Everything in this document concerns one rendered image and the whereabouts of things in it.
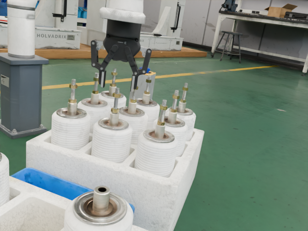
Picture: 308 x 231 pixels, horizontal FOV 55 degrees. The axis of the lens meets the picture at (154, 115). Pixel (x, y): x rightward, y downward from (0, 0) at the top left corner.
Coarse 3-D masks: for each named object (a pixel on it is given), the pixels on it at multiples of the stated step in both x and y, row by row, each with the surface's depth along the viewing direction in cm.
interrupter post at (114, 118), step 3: (111, 114) 70; (114, 114) 70; (117, 114) 71; (111, 117) 71; (114, 117) 70; (117, 117) 71; (111, 120) 71; (114, 120) 71; (117, 120) 71; (111, 123) 71; (114, 123) 71; (117, 123) 72
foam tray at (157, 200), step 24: (48, 144) 72; (192, 144) 86; (48, 168) 72; (72, 168) 70; (96, 168) 68; (120, 168) 67; (192, 168) 88; (120, 192) 68; (144, 192) 65; (168, 192) 64; (144, 216) 67; (168, 216) 65
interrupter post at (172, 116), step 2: (170, 112) 78; (172, 112) 78; (176, 112) 79; (170, 114) 78; (172, 114) 78; (174, 114) 78; (176, 114) 79; (168, 116) 79; (170, 116) 79; (172, 116) 78; (174, 116) 78; (168, 118) 79; (170, 118) 79; (172, 118) 79; (174, 118) 79; (168, 120) 79; (170, 120) 79; (172, 120) 79; (174, 120) 79; (170, 122) 79; (172, 122) 79; (174, 122) 79
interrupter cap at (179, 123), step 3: (159, 117) 81; (165, 117) 82; (165, 120) 81; (177, 120) 81; (180, 120) 82; (165, 123) 78; (168, 123) 78; (171, 123) 79; (174, 123) 79; (177, 123) 80; (180, 123) 79; (183, 123) 80; (171, 126) 76; (174, 126) 76; (177, 126) 77; (180, 126) 77
